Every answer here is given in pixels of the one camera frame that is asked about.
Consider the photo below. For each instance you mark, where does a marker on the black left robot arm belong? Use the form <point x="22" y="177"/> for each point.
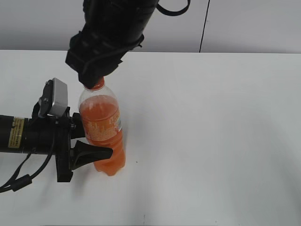
<point x="13" y="134"/>

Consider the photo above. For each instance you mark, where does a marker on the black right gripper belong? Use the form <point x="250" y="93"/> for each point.
<point x="111" y="29"/>

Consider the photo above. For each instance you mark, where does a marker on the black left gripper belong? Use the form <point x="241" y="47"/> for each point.
<point x="51" y="135"/>

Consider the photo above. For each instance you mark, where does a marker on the orange soda plastic bottle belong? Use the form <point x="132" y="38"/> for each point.
<point x="99" y="110"/>

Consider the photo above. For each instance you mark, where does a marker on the orange bottle cap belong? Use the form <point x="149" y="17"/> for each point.
<point x="98" y="85"/>

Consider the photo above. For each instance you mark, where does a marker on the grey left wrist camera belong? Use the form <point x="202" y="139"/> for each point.
<point x="54" y="99"/>

